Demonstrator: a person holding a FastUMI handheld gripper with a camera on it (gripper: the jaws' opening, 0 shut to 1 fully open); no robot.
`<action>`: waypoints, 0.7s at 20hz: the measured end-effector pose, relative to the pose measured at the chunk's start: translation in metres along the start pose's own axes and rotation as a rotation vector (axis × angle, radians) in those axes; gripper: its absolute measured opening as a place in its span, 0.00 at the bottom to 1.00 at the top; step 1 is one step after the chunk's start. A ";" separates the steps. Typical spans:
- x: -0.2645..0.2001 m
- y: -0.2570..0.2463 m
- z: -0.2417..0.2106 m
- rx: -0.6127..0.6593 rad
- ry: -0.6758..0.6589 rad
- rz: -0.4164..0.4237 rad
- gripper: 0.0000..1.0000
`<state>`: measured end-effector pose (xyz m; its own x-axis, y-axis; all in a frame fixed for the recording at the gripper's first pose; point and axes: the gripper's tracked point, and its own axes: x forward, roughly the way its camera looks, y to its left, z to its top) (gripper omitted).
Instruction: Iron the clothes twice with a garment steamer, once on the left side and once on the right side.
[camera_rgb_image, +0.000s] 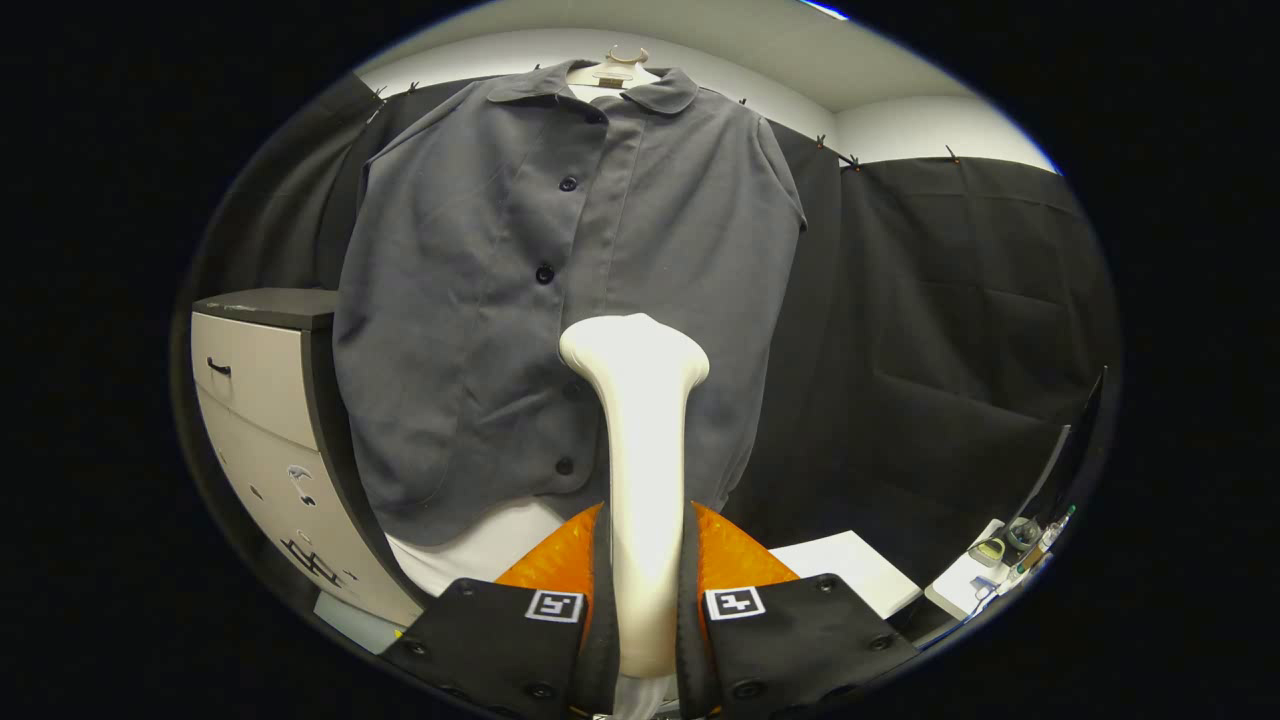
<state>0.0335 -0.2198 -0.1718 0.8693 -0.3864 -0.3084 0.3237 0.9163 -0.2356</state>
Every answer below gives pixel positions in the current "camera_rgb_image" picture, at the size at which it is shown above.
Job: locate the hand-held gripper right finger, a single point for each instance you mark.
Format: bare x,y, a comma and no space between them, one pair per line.
800,650

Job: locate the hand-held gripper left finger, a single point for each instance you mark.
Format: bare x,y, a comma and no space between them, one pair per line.
500,650

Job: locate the grey button-up shirt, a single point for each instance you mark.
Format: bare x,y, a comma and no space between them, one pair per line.
470,350

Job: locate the white flat box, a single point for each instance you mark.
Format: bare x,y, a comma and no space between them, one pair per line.
845,570

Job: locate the white dress form mannequin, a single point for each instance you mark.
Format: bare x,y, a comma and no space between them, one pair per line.
480,550

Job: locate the tape roll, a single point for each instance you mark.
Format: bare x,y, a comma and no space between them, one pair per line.
990,552

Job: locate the clear glass cup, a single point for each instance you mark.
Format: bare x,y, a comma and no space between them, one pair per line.
1022,533

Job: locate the black monitor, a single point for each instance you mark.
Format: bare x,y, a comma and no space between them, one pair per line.
1078,450

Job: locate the grey cabinet with dark top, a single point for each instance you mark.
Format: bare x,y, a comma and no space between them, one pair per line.
260,400

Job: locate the wide ceiling light panel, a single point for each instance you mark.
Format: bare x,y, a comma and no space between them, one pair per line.
825,10

